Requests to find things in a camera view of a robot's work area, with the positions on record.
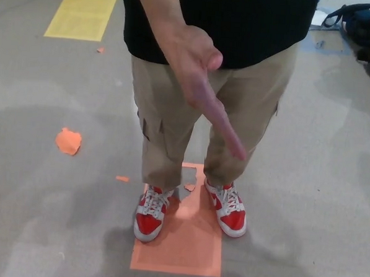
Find person's right hand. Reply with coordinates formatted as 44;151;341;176
154;23;254;162

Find person's right forearm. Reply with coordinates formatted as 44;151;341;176
118;0;193;43

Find person's left red white sneaker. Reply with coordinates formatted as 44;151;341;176
200;177;250;239

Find person's red white sneaker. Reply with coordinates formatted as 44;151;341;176
133;183;176;245
200;177;250;239

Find person's right red white sneaker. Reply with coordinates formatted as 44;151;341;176
133;183;176;245

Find khaki cargo trousers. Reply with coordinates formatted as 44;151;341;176
123;33;299;199

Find black t-shirt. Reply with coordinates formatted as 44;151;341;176
117;0;319;74

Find yellow rectangular floor sheet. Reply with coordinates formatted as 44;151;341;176
43;0;118;43

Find white paper sheet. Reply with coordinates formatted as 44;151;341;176
309;9;330;28

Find large crumpled orange paper scrap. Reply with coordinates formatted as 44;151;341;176
54;126;84;157

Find dark blue backpack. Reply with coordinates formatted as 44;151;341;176
320;2;370;47

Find orange rectangular floor sheet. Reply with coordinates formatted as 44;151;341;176
129;159;227;277

